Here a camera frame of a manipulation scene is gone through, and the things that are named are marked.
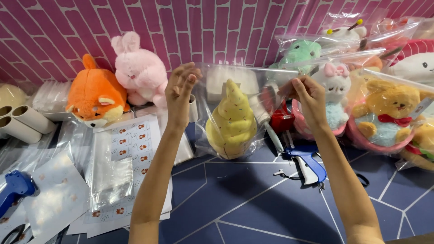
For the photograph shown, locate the white box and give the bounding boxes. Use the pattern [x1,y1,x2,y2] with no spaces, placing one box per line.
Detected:
[205,65,260,102]

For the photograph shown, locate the empty clear bags stack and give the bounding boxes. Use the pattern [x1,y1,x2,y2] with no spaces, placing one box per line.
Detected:
[83,128,135,212]

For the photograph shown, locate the clear plastic zip bag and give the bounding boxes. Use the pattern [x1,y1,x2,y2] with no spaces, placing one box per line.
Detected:
[193,63,303,160]

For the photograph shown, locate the cream round plush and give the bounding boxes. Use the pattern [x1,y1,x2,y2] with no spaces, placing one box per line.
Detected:
[0,83,28,109]

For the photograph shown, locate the yellow bear plush red bow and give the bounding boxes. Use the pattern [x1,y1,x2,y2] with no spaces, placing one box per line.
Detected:
[351,79,428,147]

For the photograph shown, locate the green plush toy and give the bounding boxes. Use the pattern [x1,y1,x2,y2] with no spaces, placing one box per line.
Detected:
[269,39,322,75]

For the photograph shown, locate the orange fox plush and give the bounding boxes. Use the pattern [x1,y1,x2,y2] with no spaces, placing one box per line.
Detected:
[65,54,131,129]

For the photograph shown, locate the fox sticker sheets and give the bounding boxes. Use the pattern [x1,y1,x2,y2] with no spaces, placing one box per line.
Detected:
[66,115,173,238]

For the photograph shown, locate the blue tagging gun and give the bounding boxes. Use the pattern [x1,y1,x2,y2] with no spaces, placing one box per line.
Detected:
[273,145,328,191]
[0,169,38,219]

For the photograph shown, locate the white plush with antennae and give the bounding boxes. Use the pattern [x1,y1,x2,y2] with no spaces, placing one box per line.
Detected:
[321,19,367,43]

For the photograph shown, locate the person's right hand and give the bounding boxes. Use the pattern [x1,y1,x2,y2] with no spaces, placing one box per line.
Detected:
[277,75,328,131]

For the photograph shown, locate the yellow burger plush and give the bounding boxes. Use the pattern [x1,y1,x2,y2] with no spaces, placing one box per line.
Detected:
[399,117,434,171]

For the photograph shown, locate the black scissors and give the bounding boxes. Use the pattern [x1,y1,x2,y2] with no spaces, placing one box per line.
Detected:
[0,224,27,244]

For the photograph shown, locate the orange plush toy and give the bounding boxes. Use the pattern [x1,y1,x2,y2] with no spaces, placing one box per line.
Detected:
[349,54,384,72]

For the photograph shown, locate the red tape dispenser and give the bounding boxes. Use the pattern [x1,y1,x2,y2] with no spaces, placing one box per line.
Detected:
[270,101,296,135]

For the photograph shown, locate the white and red plush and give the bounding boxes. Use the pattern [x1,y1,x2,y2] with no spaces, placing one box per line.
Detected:
[387,39,434,87]

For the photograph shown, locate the pink bunny plush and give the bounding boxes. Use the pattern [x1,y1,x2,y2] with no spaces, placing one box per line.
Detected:
[111,31,168,108]

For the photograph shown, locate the peeled sticker backing sheet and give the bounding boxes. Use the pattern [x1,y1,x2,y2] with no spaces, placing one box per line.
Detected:
[21,151,91,243]

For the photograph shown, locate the black hair tie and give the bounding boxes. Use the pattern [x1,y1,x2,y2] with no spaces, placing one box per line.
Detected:
[355,173,370,188]

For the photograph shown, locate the white paper roll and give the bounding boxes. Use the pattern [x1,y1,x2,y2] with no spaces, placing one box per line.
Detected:
[189,94,199,123]

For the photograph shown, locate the pile of small clear packets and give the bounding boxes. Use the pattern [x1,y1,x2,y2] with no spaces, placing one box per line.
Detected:
[32,80,72,114]

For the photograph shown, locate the white cat plush pink bow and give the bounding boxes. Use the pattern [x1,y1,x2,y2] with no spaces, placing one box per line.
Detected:
[310,62,352,131]

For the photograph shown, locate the person's left hand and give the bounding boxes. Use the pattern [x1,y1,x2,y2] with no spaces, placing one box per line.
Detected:
[165,62,203,128]

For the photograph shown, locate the yellow ice cream plush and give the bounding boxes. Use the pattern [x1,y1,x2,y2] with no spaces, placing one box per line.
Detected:
[205,79,258,160]

